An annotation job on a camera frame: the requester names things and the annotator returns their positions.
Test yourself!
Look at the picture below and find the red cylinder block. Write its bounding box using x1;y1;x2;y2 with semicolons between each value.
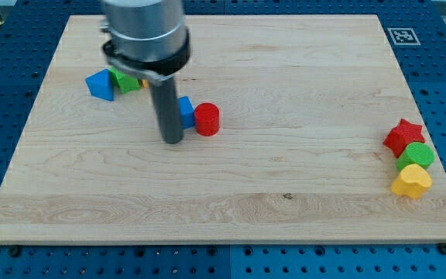
194;102;220;136

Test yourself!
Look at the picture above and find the blue cube block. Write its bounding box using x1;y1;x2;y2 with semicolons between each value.
179;96;195;129

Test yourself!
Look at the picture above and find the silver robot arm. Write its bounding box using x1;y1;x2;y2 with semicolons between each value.
100;0;187;62

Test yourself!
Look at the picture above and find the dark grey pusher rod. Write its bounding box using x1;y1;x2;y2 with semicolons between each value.
149;77;184;144

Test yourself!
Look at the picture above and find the wooden board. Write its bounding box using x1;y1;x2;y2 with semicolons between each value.
0;15;446;246

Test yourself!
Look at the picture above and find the blue triangle block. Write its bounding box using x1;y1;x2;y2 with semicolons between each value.
85;69;114;102

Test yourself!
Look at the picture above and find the red star block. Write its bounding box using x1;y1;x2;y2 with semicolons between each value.
383;119;426;158

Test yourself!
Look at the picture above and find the green cylinder block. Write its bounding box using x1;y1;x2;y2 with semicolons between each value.
396;142;435;171

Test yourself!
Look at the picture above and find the yellow heart block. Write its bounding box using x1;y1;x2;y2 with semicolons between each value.
390;164;433;199

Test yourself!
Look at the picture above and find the white fiducial marker tag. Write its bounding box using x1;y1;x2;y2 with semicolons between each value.
388;27;420;46

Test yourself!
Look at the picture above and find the black clamp ring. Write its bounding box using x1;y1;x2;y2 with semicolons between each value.
101;27;192;87

